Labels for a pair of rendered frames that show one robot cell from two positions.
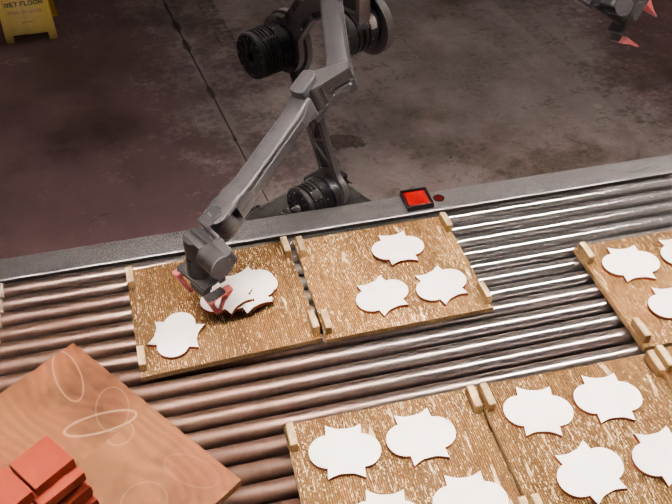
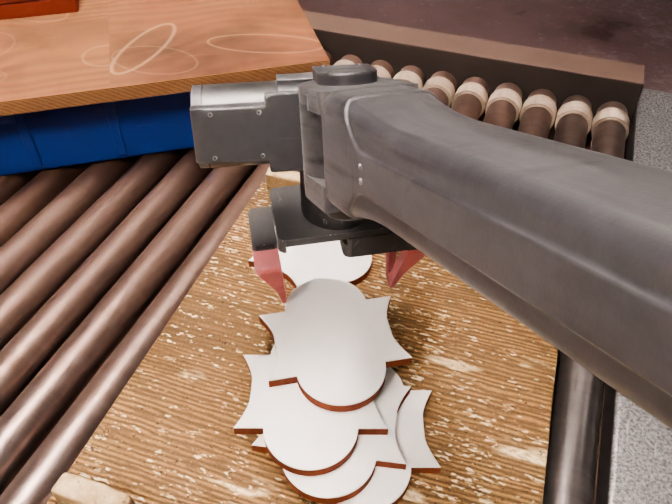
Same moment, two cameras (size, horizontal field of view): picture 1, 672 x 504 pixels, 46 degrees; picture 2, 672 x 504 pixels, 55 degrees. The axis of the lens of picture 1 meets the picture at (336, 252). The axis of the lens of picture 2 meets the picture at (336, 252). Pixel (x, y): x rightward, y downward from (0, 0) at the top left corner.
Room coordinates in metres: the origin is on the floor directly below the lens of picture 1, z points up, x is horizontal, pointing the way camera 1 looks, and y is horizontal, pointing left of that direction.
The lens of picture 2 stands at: (1.50, -0.02, 1.40)
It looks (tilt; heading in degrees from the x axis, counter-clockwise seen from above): 44 degrees down; 125
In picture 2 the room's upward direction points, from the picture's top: straight up
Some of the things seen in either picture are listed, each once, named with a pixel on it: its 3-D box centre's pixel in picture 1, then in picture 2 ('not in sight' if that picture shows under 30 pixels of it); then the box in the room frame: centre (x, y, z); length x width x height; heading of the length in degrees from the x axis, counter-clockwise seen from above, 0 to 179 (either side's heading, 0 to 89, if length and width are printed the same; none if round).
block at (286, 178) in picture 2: (142, 358); (291, 183); (1.13, 0.43, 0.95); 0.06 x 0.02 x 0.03; 16
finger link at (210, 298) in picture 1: (212, 295); (296, 258); (1.26, 0.28, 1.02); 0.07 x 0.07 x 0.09; 45
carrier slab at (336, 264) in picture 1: (389, 274); not in sight; (1.42, -0.13, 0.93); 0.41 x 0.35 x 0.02; 104
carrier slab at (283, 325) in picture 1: (220, 305); (352, 357); (1.31, 0.28, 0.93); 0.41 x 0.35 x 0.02; 106
